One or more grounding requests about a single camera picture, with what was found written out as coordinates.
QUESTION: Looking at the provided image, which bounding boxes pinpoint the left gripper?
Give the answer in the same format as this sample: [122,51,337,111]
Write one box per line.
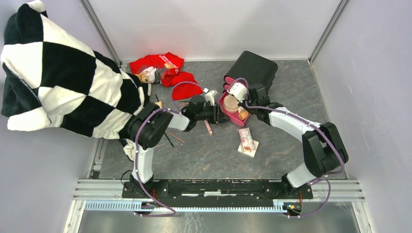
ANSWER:
[195,102,230,124]

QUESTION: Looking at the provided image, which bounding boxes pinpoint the small tan beauty sponge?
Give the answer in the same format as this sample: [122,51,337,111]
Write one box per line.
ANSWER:
[238,107,249,121]

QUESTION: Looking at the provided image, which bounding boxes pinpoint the large beige powder puff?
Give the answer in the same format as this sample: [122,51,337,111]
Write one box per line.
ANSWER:
[223,95,240,113]

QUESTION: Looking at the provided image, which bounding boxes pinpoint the black pink drawer organizer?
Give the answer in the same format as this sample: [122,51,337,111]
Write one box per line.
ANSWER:
[218,51,282,127]

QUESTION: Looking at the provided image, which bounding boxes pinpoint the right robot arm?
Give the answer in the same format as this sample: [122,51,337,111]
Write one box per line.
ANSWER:
[228,82,348,198]

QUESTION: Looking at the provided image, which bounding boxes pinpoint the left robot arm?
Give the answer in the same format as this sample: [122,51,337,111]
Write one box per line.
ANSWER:
[127,95,229,198]

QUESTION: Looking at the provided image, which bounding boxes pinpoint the pink makeup package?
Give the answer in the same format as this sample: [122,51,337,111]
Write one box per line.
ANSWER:
[237,128,255,150]

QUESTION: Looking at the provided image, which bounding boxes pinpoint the rose pencil near mirror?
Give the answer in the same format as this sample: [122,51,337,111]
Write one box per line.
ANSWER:
[167,132,185,143]

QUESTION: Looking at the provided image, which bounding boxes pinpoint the black thin brush stick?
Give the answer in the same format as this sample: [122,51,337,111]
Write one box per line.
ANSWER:
[164,133,174,148]

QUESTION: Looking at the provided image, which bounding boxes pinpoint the yellow small box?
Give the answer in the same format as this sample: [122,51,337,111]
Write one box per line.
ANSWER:
[155,101,163,108]

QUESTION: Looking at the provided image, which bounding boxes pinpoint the red cloth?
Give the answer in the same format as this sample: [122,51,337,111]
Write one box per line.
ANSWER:
[129,52,203,100]

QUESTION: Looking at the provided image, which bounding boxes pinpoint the small plush doll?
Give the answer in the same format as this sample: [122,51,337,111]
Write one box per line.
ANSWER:
[137,67,163,83]

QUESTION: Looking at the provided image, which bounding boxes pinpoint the black white checkered blanket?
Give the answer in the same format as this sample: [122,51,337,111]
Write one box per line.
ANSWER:
[0,0,151,161]

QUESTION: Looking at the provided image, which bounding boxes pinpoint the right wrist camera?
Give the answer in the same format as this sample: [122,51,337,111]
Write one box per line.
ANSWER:
[227,82,248,102]

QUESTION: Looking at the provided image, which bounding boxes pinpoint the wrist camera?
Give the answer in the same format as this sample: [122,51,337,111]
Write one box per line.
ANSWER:
[227,82,248,102]
[203,88,218,106]

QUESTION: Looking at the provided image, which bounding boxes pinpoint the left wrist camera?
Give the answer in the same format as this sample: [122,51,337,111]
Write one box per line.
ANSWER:
[203,88,218,106]

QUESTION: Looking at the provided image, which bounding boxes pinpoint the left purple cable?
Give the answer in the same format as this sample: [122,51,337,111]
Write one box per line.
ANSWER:
[134,81,210,218]

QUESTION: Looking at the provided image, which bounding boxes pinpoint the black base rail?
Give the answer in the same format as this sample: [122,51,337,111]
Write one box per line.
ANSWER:
[122,179,313,209]

